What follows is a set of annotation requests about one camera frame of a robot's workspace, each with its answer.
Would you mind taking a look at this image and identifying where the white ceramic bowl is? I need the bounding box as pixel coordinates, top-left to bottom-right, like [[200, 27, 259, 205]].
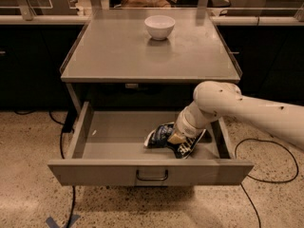
[[144, 15, 176, 40]]

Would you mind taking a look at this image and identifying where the black cable right floor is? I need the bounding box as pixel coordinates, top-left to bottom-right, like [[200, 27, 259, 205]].
[[234, 138, 300, 228]]

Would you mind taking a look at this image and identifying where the blue tape cross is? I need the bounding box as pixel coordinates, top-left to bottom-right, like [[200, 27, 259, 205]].
[[45, 214, 82, 228]]

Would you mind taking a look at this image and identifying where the grey metal counter cabinet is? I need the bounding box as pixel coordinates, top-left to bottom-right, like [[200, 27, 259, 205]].
[[61, 9, 241, 110]]

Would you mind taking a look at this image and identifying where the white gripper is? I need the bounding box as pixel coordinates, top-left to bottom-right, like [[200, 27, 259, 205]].
[[167, 106, 205, 144]]

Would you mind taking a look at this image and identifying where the black cable left floor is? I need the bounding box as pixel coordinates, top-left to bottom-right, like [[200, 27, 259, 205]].
[[13, 109, 77, 228]]

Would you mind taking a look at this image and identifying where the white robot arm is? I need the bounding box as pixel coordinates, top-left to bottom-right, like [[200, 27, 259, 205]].
[[168, 81, 304, 150]]

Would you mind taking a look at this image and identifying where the blue chip bag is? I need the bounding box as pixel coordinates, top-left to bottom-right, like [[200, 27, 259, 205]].
[[144, 123, 205, 159]]

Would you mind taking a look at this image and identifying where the metal drawer handle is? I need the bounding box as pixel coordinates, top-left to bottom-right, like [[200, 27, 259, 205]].
[[136, 170, 169, 181]]

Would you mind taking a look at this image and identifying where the black cable floor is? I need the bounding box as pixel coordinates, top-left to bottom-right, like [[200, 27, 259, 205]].
[[13, 109, 77, 228], [234, 138, 300, 228]]

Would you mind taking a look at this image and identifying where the grey open drawer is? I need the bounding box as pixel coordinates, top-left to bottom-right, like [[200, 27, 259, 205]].
[[48, 103, 254, 186]]

